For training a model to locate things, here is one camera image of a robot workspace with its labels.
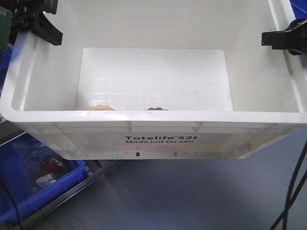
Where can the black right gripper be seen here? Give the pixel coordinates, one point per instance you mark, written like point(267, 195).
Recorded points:
point(294, 39)

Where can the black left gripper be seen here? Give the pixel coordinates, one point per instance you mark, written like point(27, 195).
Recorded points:
point(29, 16)

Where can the pink plush ball toy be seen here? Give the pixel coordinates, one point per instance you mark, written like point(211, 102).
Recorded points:
point(100, 107)

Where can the white plastic tote box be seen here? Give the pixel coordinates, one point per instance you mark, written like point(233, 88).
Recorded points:
point(227, 95)

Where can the cream plush ball toy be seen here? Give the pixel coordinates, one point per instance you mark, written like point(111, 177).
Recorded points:
point(156, 109)

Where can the green circuit board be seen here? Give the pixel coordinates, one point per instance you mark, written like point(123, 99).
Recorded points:
point(5, 25)

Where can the blue storage bin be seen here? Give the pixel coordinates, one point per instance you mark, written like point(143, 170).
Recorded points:
point(32, 175)

